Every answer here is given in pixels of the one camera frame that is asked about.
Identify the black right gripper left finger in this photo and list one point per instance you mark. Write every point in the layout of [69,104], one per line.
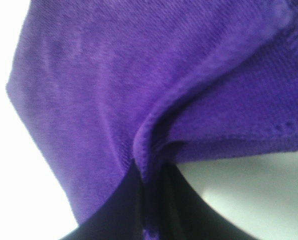
[120,217]

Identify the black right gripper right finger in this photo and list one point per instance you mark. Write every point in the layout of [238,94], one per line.
[185,216]

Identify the purple towel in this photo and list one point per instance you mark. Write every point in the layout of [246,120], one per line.
[103,84]

